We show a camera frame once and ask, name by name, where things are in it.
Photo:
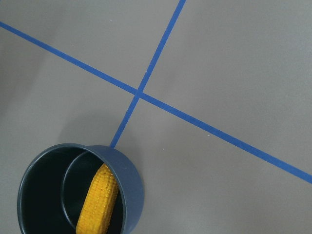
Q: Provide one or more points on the yellow toy corn cob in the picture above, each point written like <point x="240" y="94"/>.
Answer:
<point x="99" y="203"/>

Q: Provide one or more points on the dark blue saucepan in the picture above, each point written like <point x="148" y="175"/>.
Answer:
<point x="55" y="184"/>

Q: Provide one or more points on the brown paper table mat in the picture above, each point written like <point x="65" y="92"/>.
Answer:
<point x="242" y="66"/>

